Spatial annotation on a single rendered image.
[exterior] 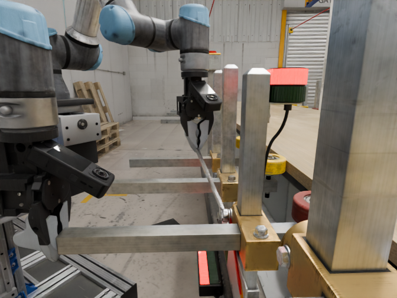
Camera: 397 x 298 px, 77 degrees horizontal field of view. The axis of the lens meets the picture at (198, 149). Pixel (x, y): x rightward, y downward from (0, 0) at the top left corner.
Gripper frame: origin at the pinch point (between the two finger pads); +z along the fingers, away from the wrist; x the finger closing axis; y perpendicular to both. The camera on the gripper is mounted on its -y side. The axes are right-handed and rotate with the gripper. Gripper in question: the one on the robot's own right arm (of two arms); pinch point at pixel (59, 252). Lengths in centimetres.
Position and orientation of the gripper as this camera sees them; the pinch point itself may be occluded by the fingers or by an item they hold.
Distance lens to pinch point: 48.4
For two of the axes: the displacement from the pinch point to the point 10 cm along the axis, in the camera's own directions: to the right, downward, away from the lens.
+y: -10.0, -0.2, -0.4
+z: -0.3, 9.7, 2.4
